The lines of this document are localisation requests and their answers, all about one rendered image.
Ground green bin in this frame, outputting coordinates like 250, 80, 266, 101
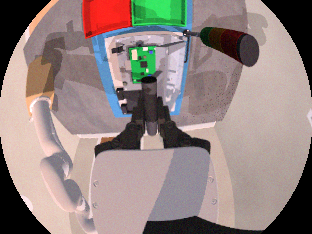
132, 0, 187, 27

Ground green circuit board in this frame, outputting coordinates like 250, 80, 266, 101
129, 46, 156, 83

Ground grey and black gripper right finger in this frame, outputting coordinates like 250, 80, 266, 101
157, 96, 211, 154

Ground red bin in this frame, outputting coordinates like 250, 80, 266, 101
83, 0, 133, 39

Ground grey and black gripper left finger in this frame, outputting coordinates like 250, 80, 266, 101
94, 97, 146, 159

